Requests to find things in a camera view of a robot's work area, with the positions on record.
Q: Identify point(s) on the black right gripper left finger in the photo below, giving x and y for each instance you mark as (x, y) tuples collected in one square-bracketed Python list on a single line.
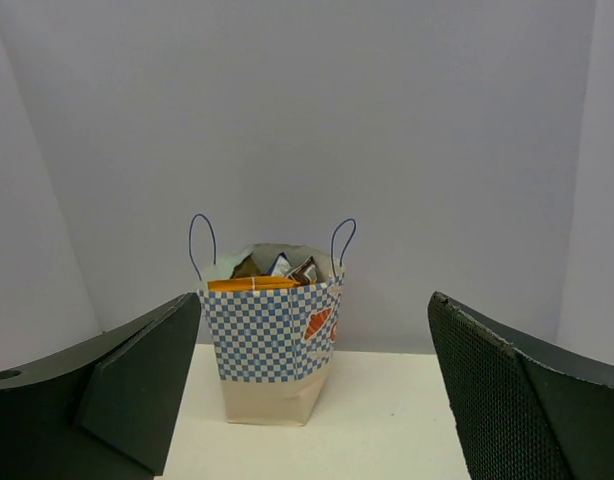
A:
[(105, 408)]

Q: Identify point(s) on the blue white chip bag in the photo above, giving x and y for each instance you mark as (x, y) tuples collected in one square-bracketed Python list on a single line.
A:
[(280, 267)]

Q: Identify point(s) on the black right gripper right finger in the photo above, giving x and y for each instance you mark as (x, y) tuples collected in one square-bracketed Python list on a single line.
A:
[(523, 408)]

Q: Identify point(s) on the dark brown chip bag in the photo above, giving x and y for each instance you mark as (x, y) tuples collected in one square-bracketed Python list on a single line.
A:
[(307, 273)]

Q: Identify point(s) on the blue checkered paper bag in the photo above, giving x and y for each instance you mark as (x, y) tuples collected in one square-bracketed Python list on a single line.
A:
[(273, 348)]

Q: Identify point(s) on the orange chip bag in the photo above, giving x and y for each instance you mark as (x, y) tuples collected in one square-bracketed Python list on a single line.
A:
[(254, 283)]

